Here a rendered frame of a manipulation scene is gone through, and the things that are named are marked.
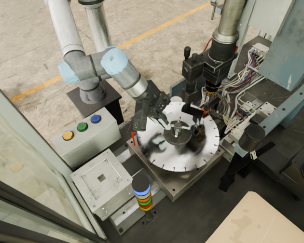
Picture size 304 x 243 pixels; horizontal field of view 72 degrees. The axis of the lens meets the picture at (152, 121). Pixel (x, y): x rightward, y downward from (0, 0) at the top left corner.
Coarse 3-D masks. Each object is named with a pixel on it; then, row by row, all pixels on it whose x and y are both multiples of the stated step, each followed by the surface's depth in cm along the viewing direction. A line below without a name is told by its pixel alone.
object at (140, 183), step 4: (136, 176) 53; (140, 176) 53; (144, 176) 53; (132, 180) 52; (136, 180) 52; (140, 180) 52; (144, 180) 52; (148, 180) 52; (132, 184) 52; (136, 184) 52; (140, 184) 52; (144, 184) 52; (148, 184) 52; (136, 188) 51; (140, 188) 51; (144, 188) 51; (148, 188) 52; (136, 192) 52; (140, 192) 51; (144, 192) 52
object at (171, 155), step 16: (176, 112) 91; (160, 128) 86; (192, 128) 86; (208, 128) 85; (144, 144) 82; (160, 144) 82; (192, 144) 81; (208, 144) 81; (160, 160) 78; (176, 160) 78; (192, 160) 77; (208, 160) 77
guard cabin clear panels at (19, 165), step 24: (0, 120) 54; (0, 144) 42; (24, 144) 62; (0, 168) 35; (24, 168) 47; (48, 168) 73; (24, 192) 38; (48, 192) 53; (72, 192) 88; (0, 216) 26; (24, 216) 32; (72, 216) 60; (72, 240) 46
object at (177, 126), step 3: (180, 117) 83; (177, 123) 81; (180, 123) 81; (171, 126) 81; (174, 126) 81; (177, 126) 80; (180, 126) 80; (183, 126) 80; (186, 126) 80; (174, 129) 82; (177, 129) 80; (180, 129) 81; (189, 129) 80; (177, 132) 79; (177, 135) 78
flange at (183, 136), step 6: (168, 132) 84; (174, 132) 82; (180, 132) 82; (186, 132) 83; (168, 138) 82; (174, 138) 82; (180, 138) 82; (186, 138) 82; (174, 144) 82; (180, 144) 81
